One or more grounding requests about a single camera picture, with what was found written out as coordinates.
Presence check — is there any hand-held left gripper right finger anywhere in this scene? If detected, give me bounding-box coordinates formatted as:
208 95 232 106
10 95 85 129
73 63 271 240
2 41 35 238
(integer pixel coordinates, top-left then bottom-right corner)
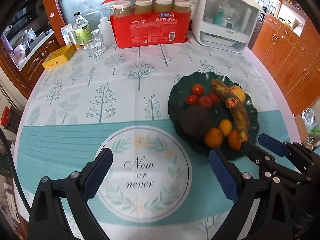
209 147 298 240

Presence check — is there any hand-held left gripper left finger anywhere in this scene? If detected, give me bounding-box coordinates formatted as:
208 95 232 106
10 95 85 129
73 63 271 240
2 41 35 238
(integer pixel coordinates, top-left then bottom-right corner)
27 147 113 240

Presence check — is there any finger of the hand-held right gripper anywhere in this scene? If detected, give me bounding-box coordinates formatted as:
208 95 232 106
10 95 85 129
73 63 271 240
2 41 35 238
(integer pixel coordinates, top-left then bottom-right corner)
240 141 309 183
258 134 318 167

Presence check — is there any orange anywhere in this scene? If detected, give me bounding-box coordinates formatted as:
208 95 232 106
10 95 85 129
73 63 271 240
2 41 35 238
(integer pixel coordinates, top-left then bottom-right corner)
227 129 247 151
204 127 224 148

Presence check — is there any small yellow citrus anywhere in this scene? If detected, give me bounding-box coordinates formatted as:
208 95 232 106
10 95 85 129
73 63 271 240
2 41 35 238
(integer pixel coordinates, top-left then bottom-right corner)
219 119 233 137

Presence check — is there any brown spotted banana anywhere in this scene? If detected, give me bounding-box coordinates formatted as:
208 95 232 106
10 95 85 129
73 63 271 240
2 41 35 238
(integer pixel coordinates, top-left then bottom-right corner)
210 79 250 143

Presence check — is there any large yellow grapefruit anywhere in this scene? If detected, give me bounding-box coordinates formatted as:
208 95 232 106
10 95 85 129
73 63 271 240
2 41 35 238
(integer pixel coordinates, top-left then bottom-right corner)
229 85 246 103

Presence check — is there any dark avocado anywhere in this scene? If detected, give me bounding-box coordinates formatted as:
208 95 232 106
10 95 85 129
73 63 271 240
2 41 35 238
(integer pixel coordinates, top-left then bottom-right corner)
180 106 213 137

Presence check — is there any white floral printed plate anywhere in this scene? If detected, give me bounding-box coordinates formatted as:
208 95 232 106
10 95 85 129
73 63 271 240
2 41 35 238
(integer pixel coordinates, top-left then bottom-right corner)
94 126 192 222

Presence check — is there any dark green scalloped plate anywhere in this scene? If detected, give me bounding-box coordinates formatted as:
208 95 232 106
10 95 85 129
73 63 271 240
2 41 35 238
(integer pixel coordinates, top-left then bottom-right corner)
168 71 258 161

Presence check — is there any cardboard box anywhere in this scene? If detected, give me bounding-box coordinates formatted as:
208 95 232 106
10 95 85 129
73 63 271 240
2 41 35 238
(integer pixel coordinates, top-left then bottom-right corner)
294 114 310 143

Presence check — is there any clear plastic bag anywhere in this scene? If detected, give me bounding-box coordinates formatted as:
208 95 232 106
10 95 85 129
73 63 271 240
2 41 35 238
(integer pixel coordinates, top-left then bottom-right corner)
301 108 320 135

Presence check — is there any teal striped table runner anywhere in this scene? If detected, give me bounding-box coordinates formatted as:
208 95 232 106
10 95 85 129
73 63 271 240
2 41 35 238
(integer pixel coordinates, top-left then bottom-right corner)
15 110 292 224

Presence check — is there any red basket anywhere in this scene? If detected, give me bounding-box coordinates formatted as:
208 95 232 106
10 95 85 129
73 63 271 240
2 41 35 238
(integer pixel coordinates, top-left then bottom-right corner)
0 106 13 127

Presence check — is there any tree print tablecloth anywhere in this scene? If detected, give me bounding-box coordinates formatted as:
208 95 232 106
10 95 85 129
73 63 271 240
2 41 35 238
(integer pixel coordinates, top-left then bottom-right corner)
14 30 304 240

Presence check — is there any yellow box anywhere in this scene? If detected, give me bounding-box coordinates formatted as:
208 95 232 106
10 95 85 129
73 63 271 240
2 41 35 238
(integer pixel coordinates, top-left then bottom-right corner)
42 44 76 70

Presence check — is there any clear glass cup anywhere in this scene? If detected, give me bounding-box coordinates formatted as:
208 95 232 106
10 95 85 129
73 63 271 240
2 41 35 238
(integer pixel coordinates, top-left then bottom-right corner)
84 29 105 58

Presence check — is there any wooden kitchen counter cabinet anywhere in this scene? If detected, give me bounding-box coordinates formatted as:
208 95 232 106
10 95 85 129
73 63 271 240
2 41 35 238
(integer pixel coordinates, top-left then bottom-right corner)
17 30 68 80

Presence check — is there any white countertop dish cabinet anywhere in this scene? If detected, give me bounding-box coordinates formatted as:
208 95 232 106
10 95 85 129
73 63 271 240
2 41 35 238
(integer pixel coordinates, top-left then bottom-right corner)
190 0 265 53

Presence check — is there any small metal tin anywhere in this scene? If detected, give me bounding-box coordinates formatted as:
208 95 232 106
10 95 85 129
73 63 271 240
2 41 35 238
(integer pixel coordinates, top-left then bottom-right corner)
68 30 80 50

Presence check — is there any white squeeze bottle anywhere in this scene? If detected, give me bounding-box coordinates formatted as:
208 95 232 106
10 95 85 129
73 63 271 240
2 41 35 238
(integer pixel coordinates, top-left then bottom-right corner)
84 11 114 46

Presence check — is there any glass bottle green label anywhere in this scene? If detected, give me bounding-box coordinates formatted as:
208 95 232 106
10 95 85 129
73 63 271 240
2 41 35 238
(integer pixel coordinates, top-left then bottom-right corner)
73 12 92 47

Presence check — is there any blue white carton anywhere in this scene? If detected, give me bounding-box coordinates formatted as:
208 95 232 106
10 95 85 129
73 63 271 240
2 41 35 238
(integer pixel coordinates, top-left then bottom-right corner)
61 23 74 47

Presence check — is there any red paper cup package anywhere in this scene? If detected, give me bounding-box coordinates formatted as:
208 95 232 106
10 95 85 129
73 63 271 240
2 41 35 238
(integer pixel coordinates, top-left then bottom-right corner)
101 0 200 49

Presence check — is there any brown wooden wall cabinet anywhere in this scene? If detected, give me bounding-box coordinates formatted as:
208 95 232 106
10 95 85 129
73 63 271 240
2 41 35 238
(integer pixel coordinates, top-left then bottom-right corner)
251 0 320 115

